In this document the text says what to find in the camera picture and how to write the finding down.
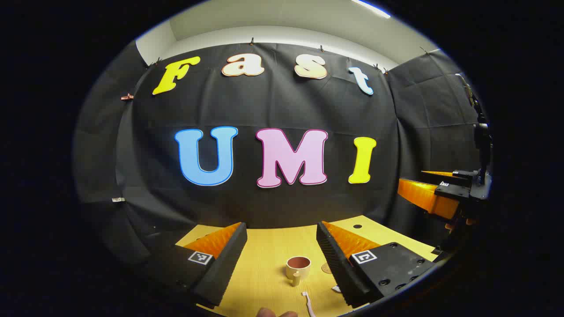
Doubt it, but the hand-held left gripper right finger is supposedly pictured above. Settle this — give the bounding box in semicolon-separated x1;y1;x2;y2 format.
316;221;437;309

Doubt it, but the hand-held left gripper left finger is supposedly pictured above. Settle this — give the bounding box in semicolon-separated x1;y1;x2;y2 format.
145;221;248;309

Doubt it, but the beige cup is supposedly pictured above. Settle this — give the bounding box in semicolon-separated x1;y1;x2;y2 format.
286;256;312;287

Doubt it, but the pink toothbrush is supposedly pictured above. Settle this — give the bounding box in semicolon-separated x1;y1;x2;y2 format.
302;291;317;317

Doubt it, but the wooden desktop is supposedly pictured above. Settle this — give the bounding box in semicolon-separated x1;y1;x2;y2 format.
175;215;439;317

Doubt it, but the black backdrop cloth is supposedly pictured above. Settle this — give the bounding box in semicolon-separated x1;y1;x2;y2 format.
73;40;485;265

